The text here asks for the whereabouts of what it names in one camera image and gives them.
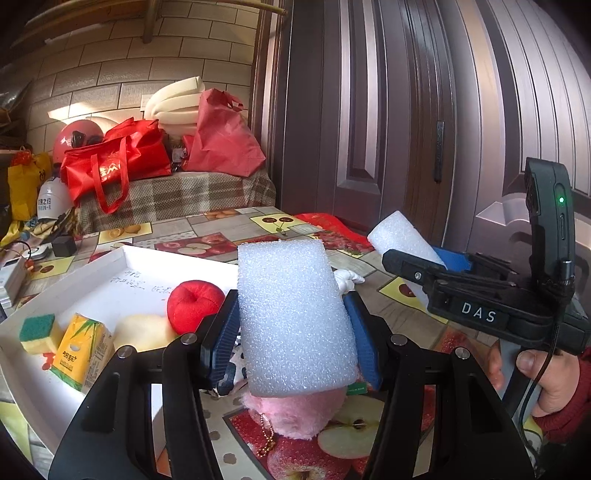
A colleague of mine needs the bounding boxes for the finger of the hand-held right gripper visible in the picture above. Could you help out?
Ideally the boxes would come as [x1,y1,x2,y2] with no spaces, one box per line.
[434,247,511,280]
[382,249,518,296]

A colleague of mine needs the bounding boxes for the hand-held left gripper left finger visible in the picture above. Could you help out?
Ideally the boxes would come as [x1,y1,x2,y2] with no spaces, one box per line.
[48,290,242,480]

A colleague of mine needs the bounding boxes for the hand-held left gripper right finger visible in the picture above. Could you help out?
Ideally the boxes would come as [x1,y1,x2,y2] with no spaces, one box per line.
[342,293,536,480]

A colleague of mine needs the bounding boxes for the white foam roll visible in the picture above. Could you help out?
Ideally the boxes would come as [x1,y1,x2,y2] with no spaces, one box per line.
[367,211,448,306]

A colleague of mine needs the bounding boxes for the white foam block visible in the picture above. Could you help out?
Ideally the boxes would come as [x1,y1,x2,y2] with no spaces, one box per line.
[237,240,362,398]

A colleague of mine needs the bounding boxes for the white shallow box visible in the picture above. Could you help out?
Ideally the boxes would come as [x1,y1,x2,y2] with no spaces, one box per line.
[0,244,241,462]

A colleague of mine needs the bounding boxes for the person's right forearm red sleeve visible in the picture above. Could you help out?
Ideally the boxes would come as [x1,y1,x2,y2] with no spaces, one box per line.
[531,355,591,444]

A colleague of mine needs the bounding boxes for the cream soft sponge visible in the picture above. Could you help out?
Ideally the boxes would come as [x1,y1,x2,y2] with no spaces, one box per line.
[113,314,180,352]

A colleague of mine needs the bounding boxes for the person's right hand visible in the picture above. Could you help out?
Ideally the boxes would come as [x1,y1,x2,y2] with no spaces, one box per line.
[487,344,583,417]

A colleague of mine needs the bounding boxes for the red plush apple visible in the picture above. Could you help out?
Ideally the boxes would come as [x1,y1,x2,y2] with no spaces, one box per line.
[167,279,228,334]

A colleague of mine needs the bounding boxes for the white plush piece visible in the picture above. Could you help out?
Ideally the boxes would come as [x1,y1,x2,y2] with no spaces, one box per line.
[331,269,366,292]

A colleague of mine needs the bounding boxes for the red packet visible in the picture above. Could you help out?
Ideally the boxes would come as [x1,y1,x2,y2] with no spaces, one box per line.
[295,212,376,254]

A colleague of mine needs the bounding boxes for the yellow tissue pack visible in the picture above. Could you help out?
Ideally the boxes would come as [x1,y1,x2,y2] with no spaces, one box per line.
[50,313,115,394]

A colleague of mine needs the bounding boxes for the plaid covered bench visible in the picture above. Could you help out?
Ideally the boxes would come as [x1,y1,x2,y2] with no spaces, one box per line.
[74,168,277,234]

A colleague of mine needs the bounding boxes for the black charger adapter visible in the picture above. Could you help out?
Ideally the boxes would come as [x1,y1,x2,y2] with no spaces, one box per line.
[52,235,78,258]

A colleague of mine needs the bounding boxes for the green yellow sponge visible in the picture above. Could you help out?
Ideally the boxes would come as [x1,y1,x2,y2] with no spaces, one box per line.
[19,314,63,355]

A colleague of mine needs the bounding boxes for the pale red fabric bag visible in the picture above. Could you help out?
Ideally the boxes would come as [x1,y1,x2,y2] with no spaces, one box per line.
[186,89,267,178]

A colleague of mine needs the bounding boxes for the bright red tote bag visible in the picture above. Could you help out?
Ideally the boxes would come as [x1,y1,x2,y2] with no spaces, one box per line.
[60,117,172,214]

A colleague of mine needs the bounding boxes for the white helmet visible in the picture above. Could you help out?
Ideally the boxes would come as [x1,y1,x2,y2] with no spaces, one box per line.
[36,178,75,221]

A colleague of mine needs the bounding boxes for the white power bank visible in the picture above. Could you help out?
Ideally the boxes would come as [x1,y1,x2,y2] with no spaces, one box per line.
[0,257,28,306]

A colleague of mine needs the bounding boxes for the cream foam sheets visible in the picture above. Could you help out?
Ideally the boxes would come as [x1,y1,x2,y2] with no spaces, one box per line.
[144,76,209,138]

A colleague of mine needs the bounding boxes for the yellow bag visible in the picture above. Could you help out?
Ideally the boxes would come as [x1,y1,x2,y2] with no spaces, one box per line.
[8,151,52,221]

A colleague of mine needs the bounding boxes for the red helmet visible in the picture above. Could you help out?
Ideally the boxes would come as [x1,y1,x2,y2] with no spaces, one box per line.
[52,120,106,163]

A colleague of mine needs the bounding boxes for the silver foil bag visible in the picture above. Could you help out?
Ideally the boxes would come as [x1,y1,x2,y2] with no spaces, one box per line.
[0,85,31,125]

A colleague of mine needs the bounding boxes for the bamboo shelf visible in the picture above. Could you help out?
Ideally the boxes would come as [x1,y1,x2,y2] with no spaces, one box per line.
[23,0,287,47]

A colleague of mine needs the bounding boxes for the pink plush ball keychain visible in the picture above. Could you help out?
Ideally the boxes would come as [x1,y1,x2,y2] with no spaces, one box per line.
[242,385,349,457]

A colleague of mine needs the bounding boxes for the dark door handle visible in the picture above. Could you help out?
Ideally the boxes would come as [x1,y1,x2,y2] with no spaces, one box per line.
[434,121,445,182]

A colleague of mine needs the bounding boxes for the black braided cable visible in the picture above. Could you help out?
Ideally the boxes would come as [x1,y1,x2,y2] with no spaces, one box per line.
[517,258,575,478]

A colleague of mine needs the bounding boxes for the brown panelled door with handle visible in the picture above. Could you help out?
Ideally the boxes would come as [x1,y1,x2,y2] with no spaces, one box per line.
[272,0,446,250]

